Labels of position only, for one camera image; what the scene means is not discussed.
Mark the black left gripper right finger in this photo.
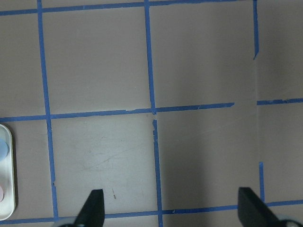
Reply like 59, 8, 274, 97
238, 187, 287, 227

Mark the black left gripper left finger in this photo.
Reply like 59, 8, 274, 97
73, 189, 105, 227

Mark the pink plastic cup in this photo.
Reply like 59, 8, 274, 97
0, 186, 4, 202

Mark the blue plastic cup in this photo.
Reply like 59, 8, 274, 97
0, 139, 9, 161

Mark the cream plastic tray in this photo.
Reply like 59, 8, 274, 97
0, 124, 16, 221

